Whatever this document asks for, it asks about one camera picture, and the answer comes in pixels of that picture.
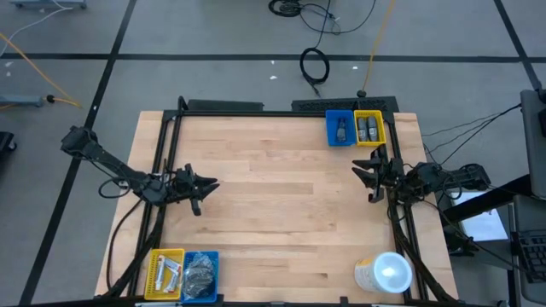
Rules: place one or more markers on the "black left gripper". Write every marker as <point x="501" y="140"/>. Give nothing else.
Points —
<point x="183" y="187"/>

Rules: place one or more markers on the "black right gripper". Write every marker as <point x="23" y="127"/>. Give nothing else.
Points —
<point x="392" y="177"/>

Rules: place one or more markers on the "grey deodorant stick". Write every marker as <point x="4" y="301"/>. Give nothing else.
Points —
<point x="372" y="128"/>
<point x="362" y="129"/>

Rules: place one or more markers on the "black pad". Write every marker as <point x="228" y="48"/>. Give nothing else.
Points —
<point x="200" y="268"/>
<point x="194" y="287"/>

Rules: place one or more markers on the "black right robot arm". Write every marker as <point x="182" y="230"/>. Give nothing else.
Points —
<point x="452" y="179"/>

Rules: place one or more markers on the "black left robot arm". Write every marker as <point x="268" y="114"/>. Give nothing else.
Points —
<point x="115" y="164"/>

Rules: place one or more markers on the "small yellow plastic basket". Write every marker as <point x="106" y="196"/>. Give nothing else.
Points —
<point x="381" y="140"/>

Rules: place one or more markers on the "small blue plastic basket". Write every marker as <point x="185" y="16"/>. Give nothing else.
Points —
<point x="330" y="128"/>

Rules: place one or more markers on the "white lidded yellow canister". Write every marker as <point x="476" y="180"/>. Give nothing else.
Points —
<point x="386" y="273"/>

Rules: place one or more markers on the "large yellow plastic basket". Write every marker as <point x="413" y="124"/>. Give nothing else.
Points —
<point x="149" y="277"/>

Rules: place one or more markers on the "large blue plastic basket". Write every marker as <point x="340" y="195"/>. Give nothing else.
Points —
<point x="213" y="299"/>

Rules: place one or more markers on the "white paper sheet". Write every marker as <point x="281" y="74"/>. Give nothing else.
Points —
<point x="482" y="221"/>

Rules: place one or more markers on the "black desk beam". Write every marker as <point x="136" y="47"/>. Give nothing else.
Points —
<point x="490" y="200"/>

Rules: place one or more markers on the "grey laptop keyboard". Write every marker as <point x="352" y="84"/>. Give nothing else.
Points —
<point x="533" y="256"/>

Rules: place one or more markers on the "grey floor base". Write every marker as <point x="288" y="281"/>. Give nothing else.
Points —
<point x="21" y="101"/>
<point x="47" y="3"/>

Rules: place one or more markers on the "black caster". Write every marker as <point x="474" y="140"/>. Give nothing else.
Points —
<point x="6" y="143"/>

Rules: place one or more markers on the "black aluminium table frame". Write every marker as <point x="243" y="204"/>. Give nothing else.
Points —
<point x="256" y="114"/>

